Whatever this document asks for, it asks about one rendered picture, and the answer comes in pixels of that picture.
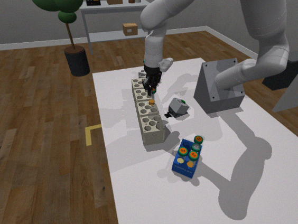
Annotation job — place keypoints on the beige bucket adapter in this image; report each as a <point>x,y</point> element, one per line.
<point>140,95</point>
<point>137,84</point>
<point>152,130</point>
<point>144,109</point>

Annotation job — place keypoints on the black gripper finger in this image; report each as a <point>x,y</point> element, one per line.
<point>158,77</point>
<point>147,84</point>

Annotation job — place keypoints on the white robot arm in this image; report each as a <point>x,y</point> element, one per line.
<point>265,21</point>

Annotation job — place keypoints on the green tube cap with grey label dot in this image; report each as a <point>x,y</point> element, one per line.
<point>196,147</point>

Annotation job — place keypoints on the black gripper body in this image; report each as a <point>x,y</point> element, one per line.
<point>151,72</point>

